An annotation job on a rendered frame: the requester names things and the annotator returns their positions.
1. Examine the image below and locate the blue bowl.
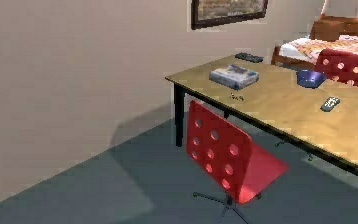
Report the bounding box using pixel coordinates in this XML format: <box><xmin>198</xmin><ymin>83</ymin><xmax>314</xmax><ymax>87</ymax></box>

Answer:
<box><xmin>295</xmin><ymin>69</ymin><xmax>327</xmax><ymax>89</ymax></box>

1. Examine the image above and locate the wooden bed with patterned cover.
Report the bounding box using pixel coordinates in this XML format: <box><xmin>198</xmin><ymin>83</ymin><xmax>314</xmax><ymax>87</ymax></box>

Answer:
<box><xmin>270</xmin><ymin>13</ymin><xmax>358</xmax><ymax>72</ymax></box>

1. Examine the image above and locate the grey remote control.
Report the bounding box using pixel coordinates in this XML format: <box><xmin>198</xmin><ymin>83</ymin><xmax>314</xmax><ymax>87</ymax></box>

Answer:
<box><xmin>320</xmin><ymin>96</ymin><xmax>341</xmax><ymax>113</ymax></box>

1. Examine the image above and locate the blue grey book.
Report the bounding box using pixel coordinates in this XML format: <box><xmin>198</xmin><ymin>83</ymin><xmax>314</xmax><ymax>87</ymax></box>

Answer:
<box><xmin>208</xmin><ymin>64</ymin><xmax>260</xmax><ymax>91</ymax></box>

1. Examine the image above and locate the wooden table with black legs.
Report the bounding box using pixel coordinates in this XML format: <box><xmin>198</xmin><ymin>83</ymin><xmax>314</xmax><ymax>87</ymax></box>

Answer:
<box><xmin>164</xmin><ymin>54</ymin><xmax>358</xmax><ymax>184</ymax></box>

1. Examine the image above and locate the red perforated swivel chair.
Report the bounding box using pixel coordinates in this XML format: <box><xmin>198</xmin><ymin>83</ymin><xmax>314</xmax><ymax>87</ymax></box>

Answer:
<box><xmin>313</xmin><ymin>48</ymin><xmax>358</xmax><ymax>88</ymax></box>
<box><xmin>185</xmin><ymin>99</ymin><xmax>290</xmax><ymax>224</ymax></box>

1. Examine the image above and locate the dark framed wall picture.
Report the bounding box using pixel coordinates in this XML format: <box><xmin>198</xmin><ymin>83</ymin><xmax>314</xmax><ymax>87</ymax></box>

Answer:
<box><xmin>190</xmin><ymin>0</ymin><xmax>269</xmax><ymax>31</ymax></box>

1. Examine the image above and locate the black remote control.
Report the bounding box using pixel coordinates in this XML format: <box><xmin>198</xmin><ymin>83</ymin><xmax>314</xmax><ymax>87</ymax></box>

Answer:
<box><xmin>234</xmin><ymin>52</ymin><xmax>265</xmax><ymax>64</ymax></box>

